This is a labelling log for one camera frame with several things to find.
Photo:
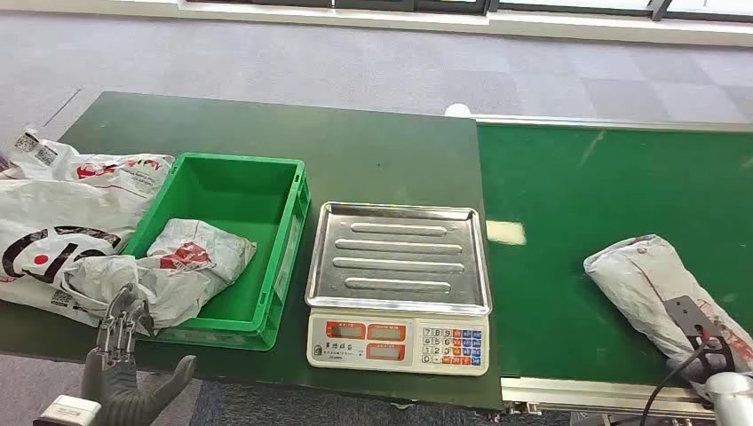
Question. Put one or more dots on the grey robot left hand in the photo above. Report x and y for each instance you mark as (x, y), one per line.
(114, 382)

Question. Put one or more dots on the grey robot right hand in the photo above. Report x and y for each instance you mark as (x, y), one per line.
(697, 367)

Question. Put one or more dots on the white courier package red stripe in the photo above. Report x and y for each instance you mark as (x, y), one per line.
(641, 282)

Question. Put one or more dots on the crumpled white package red print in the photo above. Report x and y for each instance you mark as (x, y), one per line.
(188, 258)

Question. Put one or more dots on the white package with QR labels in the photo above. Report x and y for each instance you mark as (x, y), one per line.
(88, 170)

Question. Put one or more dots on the green conveyor belt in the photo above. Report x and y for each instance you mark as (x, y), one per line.
(588, 176)

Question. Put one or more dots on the pale label on belt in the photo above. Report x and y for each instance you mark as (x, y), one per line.
(506, 233)

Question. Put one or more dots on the large white bag black logo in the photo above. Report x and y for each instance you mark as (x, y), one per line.
(53, 235)

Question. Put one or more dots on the green plastic crate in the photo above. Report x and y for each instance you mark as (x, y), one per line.
(235, 194)

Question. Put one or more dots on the white electronic scale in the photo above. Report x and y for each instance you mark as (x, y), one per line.
(365, 347)

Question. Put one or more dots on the white roller end cap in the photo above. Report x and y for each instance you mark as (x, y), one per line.
(458, 110)

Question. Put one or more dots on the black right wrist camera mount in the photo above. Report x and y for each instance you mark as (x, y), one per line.
(688, 314)

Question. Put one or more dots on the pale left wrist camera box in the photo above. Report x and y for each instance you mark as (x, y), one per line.
(67, 411)

